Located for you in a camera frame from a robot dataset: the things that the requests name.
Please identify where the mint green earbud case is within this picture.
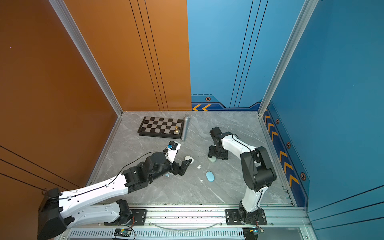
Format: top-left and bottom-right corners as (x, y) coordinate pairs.
(208, 157), (217, 163)

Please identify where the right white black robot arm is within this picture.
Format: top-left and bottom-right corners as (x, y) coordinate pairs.
(208, 127), (277, 226)

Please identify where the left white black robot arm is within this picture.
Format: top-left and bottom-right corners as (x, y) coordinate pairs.
(37, 150), (193, 240)

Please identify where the white earbud case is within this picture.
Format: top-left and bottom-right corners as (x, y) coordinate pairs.
(185, 156), (194, 164)

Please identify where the blue earbud case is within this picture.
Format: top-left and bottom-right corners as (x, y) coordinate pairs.
(206, 171), (215, 182)

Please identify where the black white chessboard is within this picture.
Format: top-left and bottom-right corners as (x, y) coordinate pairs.
(138, 117), (184, 139)

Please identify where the left green circuit board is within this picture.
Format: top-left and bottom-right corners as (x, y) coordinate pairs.
(113, 228), (134, 240)

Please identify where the right circuit board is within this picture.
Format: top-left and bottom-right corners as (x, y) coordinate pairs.
(242, 228), (265, 240)

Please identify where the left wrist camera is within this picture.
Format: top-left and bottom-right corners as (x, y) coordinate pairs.
(163, 141), (181, 164)

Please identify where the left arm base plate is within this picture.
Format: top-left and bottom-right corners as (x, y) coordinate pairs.
(104, 209), (147, 227)

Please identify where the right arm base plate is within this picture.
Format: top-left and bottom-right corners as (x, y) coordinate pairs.
(226, 208), (268, 226)

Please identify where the aluminium front rail frame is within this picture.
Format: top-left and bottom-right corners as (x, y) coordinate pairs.
(55, 203), (319, 240)

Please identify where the right aluminium corner post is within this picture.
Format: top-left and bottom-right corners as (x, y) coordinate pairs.
(258, 0), (319, 117)

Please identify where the aluminium corner post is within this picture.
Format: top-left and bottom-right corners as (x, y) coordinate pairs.
(258, 0), (319, 117)
(49, 0), (123, 117)

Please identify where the left aluminium corner post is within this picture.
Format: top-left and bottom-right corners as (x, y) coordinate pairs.
(49, 0), (123, 117)

